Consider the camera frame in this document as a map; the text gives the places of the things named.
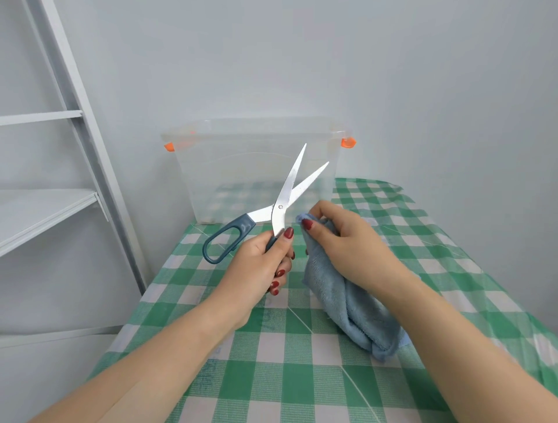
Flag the person's right hand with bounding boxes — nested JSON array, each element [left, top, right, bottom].
[[301, 200, 419, 306]]

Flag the person's left hand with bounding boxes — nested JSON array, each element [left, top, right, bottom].
[[205, 226, 296, 334]]

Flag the blue microfibre cloth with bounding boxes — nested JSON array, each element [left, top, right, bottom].
[[295, 212, 410, 363]]

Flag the blue handled steel scissors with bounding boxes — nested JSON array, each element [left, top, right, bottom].
[[202, 143, 330, 266]]

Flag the person's right forearm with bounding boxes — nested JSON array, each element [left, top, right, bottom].
[[388, 278, 558, 423]]

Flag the person's left forearm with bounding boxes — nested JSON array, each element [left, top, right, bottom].
[[28, 304, 245, 423]]

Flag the clear plastic storage box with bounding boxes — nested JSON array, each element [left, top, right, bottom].
[[161, 116, 357, 225]]

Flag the green white checkered tablecloth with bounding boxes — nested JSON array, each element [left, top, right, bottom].
[[87, 177, 558, 423]]

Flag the white metal shelf rack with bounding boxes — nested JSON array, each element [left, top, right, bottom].
[[0, 0, 148, 349]]

